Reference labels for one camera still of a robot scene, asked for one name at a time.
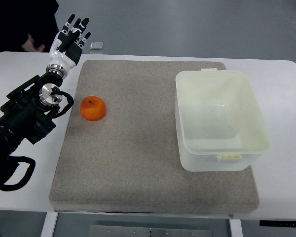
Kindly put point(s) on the small metal floor plate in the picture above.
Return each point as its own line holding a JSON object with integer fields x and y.
{"x": 96, "y": 45}

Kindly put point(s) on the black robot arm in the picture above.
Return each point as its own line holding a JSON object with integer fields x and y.
{"x": 26, "y": 116}

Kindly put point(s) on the white table leg right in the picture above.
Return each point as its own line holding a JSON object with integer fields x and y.
{"x": 235, "y": 228}

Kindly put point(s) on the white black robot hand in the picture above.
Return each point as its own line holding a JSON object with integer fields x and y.
{"x": 66, "y": 49}

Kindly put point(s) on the black control panel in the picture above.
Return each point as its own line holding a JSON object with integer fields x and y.
{"x": 269, "y": 223}

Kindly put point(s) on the white table leg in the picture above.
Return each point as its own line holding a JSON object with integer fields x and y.
{"x": 49, "y": 224}
{"x": 235, "y": 228}

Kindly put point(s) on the white table leg left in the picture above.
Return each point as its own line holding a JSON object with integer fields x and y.
{"x": 49, "y": 224}

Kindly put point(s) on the orange fruit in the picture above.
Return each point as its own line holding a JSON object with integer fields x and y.
{"x": 92, "y": 108}

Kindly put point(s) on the translucent white plastic box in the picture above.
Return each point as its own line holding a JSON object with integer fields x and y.
{"x": 219, "y": 124}

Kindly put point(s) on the grey felt mat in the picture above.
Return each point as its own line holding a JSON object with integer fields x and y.
{"x": 129, "y": 160}

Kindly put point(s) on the person in dark clothes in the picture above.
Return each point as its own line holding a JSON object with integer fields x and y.
{"x": 27, "y": 25}

